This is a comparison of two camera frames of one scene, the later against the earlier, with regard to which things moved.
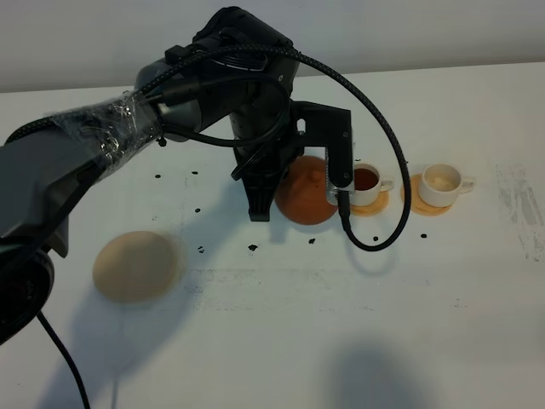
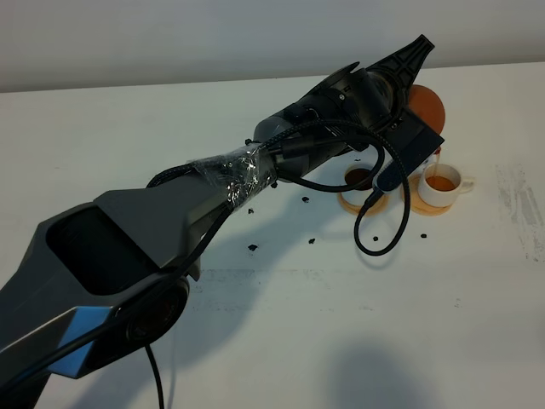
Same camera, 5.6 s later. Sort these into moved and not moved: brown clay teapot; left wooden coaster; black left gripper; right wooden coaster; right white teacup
Moved: black left gripper; brown clay teapot
Not moved: right wooden coaster; right white teacup; left wooden coaster
